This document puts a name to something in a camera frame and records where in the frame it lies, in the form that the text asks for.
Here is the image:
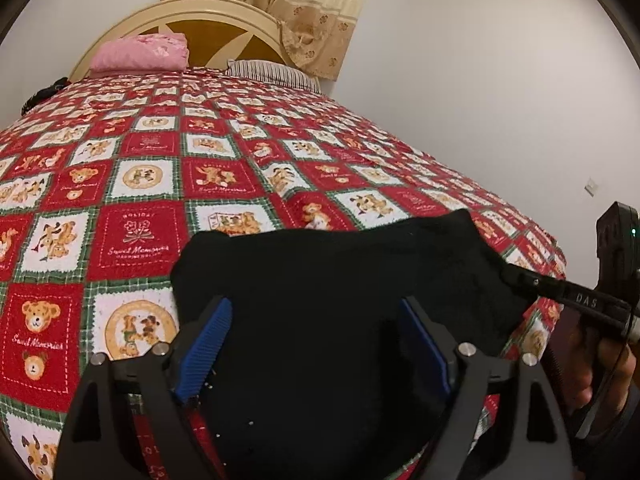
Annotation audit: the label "black pants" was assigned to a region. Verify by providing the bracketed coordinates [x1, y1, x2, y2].
[170, 210, 535, 479]

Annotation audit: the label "person right hand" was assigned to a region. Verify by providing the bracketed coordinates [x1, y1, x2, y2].
[562, 323, 637, 419]

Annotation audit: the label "red patchwork bear bedspread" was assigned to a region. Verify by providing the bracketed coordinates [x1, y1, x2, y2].
[1, 68, 566, 479]

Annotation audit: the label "striped pillow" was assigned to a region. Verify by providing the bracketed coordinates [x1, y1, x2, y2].
[224, 60, 322, 93]

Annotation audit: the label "dark item at bed edge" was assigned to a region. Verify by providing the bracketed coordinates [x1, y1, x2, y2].
[21, 77, 70, 116]

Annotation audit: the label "pink folded blanket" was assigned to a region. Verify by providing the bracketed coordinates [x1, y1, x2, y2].
[90, 34, 190, 73]

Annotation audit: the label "cream wooden headboard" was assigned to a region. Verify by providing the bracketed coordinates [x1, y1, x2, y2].
[70, 0, 293, 81]

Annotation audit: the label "black cable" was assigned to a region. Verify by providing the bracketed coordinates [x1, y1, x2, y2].
[574, 328, 640, 443]

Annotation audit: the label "white wall outlet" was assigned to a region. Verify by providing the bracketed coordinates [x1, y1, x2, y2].
[584, 179, 599, 197]

